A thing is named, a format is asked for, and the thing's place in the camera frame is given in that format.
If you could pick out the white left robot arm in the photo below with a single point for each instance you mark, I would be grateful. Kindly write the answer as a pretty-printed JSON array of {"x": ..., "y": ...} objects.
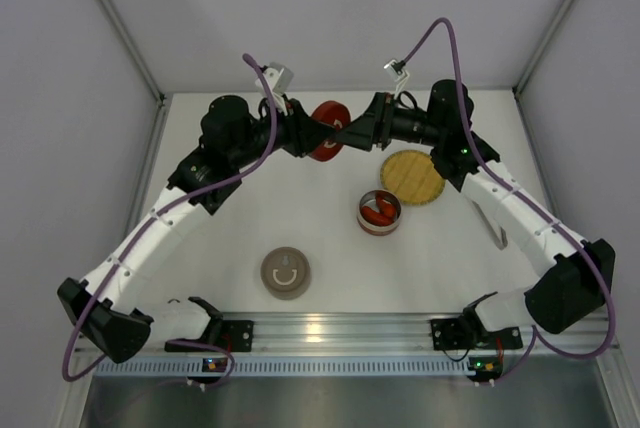
[{"x": 104, "y": 305}]

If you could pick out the steel food tongs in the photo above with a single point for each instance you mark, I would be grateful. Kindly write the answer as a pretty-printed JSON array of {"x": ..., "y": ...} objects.
[{"x": 496, "y": 233}]

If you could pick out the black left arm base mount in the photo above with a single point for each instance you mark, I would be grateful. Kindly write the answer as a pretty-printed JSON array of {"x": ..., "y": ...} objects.
[{"x": 228, "y": 335}]

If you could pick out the aluminium front rail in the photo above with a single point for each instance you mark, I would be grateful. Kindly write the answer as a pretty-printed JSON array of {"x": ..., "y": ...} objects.
[{"x": 376, "y": 333}]

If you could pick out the taupe round lid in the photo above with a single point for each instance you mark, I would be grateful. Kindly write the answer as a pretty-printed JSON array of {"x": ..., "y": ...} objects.
[{"x": 286, "y": 258}]

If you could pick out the round bamboo tray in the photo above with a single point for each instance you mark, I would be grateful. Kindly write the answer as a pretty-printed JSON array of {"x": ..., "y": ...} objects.
[{"x": 411, "y": 176}]

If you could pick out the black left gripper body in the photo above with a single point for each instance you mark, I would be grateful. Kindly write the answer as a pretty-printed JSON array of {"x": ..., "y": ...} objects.
[{"x": 295, "y": 129}]

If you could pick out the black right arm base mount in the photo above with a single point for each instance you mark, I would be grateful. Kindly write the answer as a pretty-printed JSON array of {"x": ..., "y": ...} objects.
[{"x": 458, "y": 333}]

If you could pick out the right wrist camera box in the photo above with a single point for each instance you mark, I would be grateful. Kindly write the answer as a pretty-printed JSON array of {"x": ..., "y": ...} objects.
[{"x": 396, "y": 69}]

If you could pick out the corner aluminium post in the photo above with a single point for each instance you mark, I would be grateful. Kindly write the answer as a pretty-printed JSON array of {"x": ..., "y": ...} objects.
[
  {"x": 118, "y": 25},
  {"x": 543, "y": 44}
]

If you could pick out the red sausage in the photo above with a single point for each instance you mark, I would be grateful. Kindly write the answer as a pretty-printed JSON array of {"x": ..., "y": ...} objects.
[{"x": 373, "y": 217}]

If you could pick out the right corner aluminium post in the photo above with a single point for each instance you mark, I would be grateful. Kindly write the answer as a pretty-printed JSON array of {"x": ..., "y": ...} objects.
[{"x": 543, "y": 44}]

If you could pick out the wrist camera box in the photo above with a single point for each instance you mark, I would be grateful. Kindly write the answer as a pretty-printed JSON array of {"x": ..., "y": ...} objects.
[
  {"x": 396, "y": 69},
  {"x": 277, "y": 77}
]

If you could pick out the left corner aluminium post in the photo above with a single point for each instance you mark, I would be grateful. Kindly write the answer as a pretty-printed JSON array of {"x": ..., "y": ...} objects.
[{"x": 118, "y": 25}]

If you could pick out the red chicken wing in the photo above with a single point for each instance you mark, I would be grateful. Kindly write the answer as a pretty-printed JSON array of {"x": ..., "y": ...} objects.
[{"x": 386, "y": 208}]

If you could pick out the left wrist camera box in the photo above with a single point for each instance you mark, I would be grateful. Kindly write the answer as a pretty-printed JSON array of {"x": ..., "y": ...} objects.
[{"x": 277, "y": 77}]

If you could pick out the slotted grey cable duct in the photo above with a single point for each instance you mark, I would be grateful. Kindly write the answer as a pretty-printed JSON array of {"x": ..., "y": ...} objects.
[{"x": 298, "y": 366}]

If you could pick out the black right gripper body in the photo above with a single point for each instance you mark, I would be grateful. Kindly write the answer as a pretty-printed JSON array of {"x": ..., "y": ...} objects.
[{"x": 381, "y": 118}]

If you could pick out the taupe steel lunch bowl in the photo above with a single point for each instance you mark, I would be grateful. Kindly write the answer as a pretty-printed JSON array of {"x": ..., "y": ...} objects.
[{"x": 286, "y": 284}]

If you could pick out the red steel lunch bowl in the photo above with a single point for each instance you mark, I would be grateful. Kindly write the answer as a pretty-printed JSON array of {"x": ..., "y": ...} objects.
[{"x": 379, "y": 212}]

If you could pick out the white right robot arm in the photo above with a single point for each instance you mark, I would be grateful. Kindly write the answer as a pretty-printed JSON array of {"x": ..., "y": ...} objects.
[{"x": 574, "y": 275}]

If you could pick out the red round lid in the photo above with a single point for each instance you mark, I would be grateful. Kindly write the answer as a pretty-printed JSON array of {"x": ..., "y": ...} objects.
[{"x": 336, "y": 115}]

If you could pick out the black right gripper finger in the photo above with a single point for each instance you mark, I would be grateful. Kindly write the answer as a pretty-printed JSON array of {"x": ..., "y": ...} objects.
[
  {"x": 370, "y": 120},
  {"x": 363, "y": 133}
]

